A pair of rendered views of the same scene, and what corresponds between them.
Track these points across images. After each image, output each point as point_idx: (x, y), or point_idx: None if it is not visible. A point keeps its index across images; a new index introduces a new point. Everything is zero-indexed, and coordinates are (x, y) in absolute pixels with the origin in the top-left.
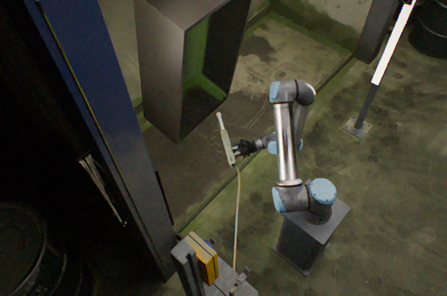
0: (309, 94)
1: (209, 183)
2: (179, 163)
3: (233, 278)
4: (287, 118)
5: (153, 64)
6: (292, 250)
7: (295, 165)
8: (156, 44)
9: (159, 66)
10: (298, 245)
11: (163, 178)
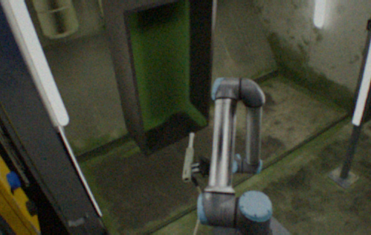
0: (254, 93)
1: (175, 205)
2: (156, 182)
3: None
4: (225, 115)
5: (118, 63)
6: None
7: (227, 169)
8: (115, 38)
9: (120, 62)
10: None
11: (137, 192)
